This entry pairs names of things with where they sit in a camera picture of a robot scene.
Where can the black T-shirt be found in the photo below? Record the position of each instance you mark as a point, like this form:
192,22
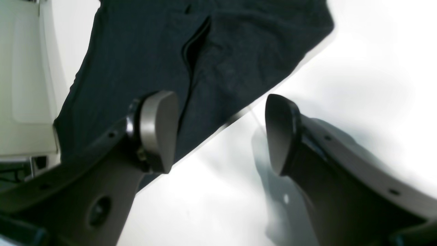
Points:
216,56

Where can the white bin left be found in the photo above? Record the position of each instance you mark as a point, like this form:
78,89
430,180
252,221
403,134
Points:
33,86

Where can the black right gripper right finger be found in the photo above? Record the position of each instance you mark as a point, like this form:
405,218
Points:
350,201

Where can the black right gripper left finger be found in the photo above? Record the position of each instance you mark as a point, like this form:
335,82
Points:
86,200

